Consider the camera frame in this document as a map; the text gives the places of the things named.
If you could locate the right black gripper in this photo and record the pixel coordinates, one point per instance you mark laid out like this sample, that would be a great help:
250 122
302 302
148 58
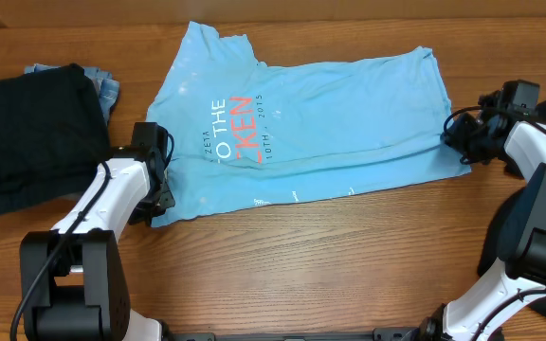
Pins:
463 137

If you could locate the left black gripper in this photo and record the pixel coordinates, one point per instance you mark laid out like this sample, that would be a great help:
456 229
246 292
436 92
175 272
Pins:
167 199

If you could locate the light blue printed t-shirt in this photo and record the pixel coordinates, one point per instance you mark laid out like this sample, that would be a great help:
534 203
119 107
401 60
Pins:
247 134

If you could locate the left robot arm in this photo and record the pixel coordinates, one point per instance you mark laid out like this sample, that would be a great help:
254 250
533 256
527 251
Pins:
73 283

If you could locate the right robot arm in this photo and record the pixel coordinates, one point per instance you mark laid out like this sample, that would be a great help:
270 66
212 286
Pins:
510 126

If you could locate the folded blue denim garment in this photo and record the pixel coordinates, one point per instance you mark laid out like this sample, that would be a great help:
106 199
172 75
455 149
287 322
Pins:
107 90

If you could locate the folded black garment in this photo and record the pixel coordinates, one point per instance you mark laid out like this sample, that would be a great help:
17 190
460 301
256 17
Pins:
53 135

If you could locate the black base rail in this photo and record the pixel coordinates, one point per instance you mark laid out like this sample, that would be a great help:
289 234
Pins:
292 336

